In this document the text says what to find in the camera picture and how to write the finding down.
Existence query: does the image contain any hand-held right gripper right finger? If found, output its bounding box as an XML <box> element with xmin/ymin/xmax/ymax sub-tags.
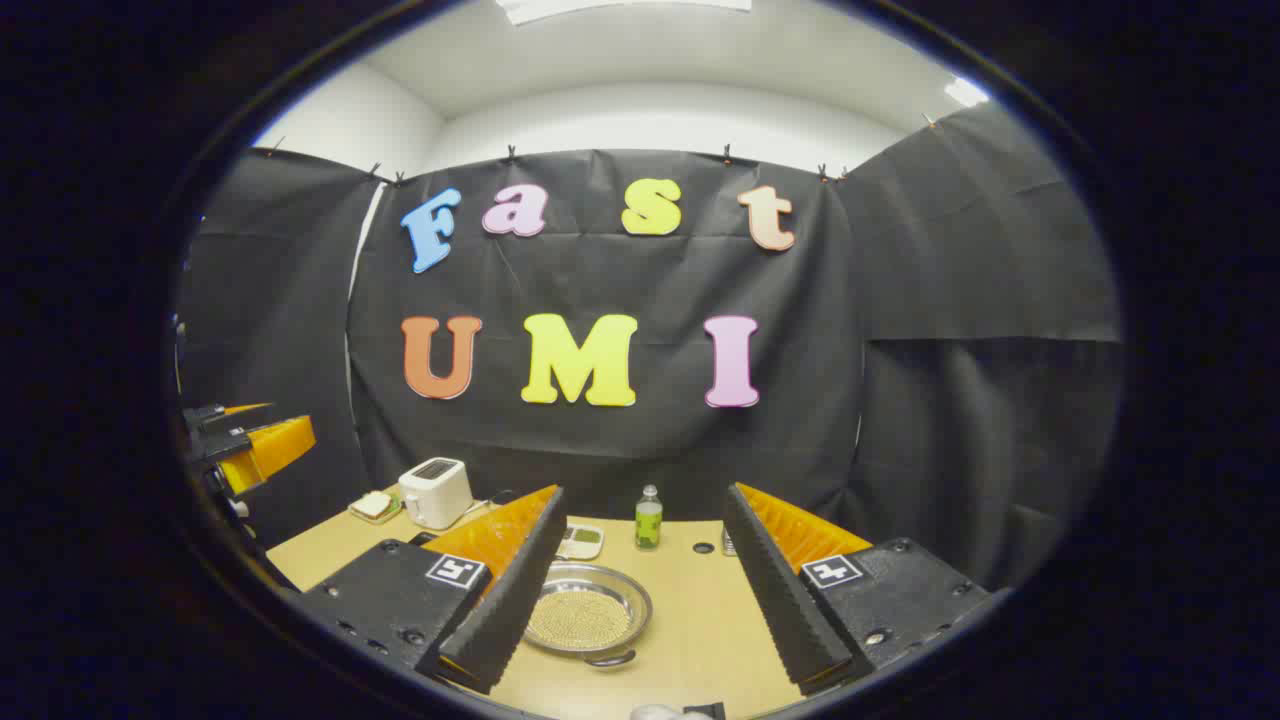
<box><xmin>722</xmin><ymin>482</ymin><xmax>991</xmax><ymax>698</ymax></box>

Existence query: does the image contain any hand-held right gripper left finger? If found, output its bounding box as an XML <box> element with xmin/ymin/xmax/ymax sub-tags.
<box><xmin>295</xmin><ymin>485</ymin><xmax>568</xmax><ymax>696</ymax></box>

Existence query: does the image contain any stainless steel pot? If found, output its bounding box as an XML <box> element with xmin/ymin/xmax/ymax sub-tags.
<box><xmin>522</xmin><ymin>562</ymin><xmax>654</xmax><ymax>669</ymax></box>

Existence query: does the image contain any pile of soybeans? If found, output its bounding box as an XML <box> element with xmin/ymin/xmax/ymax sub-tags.
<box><xmin>527</xmin><ymin>588</ymin><xmax>633</xmax><ymax>649</ymax></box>

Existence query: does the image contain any white divided plate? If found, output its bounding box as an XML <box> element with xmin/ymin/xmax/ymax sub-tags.
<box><xmin>555</xmin><ymin>522</ymin><xmax>606</xmax><ymax>561</ymax></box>

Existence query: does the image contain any small green plate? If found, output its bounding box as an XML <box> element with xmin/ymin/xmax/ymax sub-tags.
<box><xmin>348</xmin><ymin>490</ymin><xmax>404</xmax><ymax>525</ymax></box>

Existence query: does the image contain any white toaster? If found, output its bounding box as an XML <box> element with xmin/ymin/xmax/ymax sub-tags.
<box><xmin>398</xmin><ymin>457</ymin><xmax>474</xmax><ymax>531</ymax></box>

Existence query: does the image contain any green drink bottle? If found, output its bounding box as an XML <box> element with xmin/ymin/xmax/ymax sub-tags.
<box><xmin>635</xmin><ymin>485</ymin><xmax>664</xmax><ymax>551</ymax></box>

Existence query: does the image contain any black backdrop cloth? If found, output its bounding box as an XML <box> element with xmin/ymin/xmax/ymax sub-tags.
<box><xmin>175</xmin><ymin>100</ymin><xmax>1126</xmax><ymax>591</ymax></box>

